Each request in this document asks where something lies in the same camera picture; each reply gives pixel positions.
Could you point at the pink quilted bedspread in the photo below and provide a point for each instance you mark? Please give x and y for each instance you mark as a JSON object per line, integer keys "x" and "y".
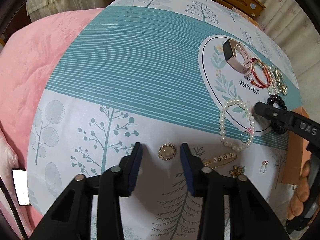
{"x": 45, "y": 112}

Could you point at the smartphone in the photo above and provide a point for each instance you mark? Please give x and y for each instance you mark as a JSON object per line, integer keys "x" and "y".
{"x": 21, "y": 186}

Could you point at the right hand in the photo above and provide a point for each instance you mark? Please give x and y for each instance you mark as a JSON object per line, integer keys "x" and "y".
{"x": 300, "y": 195}

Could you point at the white floral curtain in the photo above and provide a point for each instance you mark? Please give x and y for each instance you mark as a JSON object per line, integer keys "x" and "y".
{"x": 285, "y": 22}

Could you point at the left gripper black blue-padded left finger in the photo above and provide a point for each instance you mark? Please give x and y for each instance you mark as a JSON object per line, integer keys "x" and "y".
{"x": 70, "y": 215}

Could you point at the white pillow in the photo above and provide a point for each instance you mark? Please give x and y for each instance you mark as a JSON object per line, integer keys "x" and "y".
{"x": 8, "y": 159}

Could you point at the silver ring pink flower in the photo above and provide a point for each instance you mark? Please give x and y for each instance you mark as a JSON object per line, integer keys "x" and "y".
{"x": 247, "y": 135}

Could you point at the silver ring red stone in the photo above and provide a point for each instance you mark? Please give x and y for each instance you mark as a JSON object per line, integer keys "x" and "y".
{"x": 263, "y": 167}

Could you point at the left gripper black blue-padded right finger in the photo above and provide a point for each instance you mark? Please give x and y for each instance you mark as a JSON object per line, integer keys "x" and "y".
{"x": 251, "y": 217}

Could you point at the round gold pearl brooch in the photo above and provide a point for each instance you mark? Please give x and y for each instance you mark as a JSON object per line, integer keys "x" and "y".
{"x": 167, "y": 152}

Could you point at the teal white tree tablecloth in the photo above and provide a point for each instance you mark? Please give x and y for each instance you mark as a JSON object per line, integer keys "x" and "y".
{"x": 158, "y": 69}

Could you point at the gold pearl pin brooch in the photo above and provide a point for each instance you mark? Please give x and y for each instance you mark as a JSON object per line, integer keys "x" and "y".
{"x": 221, "y": 160}

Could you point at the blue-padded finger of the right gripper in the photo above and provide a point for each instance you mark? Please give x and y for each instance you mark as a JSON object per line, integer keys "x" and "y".
{"x": 277, "y": 116}

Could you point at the pink smartwatch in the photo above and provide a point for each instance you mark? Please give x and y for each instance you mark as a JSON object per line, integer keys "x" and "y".
{"x": 237, "y": 56}

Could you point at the pink jewelry box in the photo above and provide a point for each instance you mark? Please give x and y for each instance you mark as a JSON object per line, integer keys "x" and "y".
{"x": 297, "y": 155}

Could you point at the gold flower brooch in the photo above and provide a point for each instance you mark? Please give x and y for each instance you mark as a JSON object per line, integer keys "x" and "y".
{"x": 236, "y": 171}

